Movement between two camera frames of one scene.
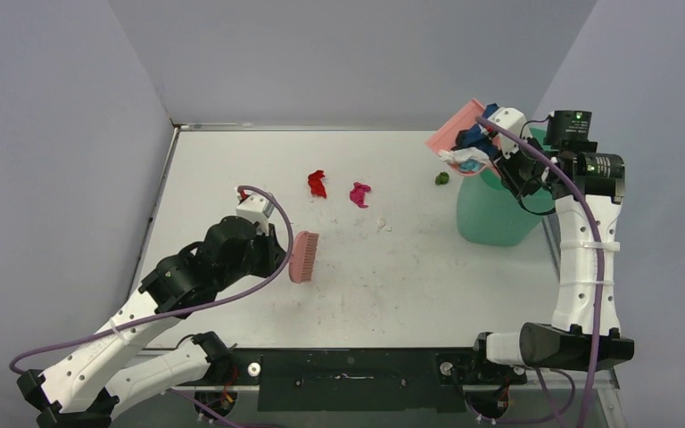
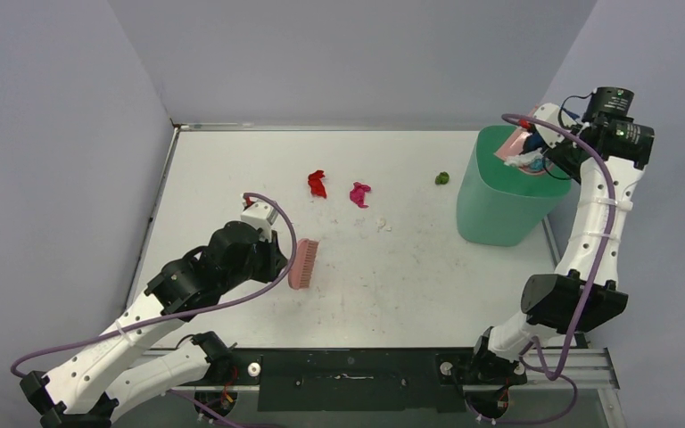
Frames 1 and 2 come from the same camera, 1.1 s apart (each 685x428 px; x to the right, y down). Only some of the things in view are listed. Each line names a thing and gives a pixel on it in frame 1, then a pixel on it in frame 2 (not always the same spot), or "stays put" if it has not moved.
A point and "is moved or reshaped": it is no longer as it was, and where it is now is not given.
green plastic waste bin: [490, 215] stays put
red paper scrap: [316, 183] stays put
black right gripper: [508, 168] to [553, 155]
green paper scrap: [441, 178] stays put
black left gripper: [274, 251] stays put
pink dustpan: [446, 136] is moved or reshaped
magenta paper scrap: [357, 194] stays put
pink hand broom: [303, 257] is moved or reshaped
